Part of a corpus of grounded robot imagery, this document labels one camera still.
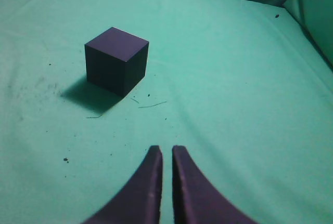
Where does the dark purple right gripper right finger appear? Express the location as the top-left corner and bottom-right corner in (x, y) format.
(172, 146), (255, 223)

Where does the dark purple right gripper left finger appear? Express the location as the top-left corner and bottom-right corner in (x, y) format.
(84, 146), (163, 223)

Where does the dark purple cube block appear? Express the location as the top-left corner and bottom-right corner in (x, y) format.
(84, 27), (149, 97)

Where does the green table cloth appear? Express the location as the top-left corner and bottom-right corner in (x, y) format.
(1, 0), (332, 223)

